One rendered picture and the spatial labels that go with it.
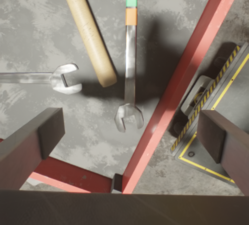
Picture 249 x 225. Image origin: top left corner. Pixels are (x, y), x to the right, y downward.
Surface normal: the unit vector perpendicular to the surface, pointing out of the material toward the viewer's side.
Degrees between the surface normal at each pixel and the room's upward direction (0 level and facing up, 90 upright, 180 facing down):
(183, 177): 0
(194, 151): 0
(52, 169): 90
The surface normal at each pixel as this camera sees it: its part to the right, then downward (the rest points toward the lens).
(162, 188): -0.03, 0.29
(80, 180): 0.38, -0.88
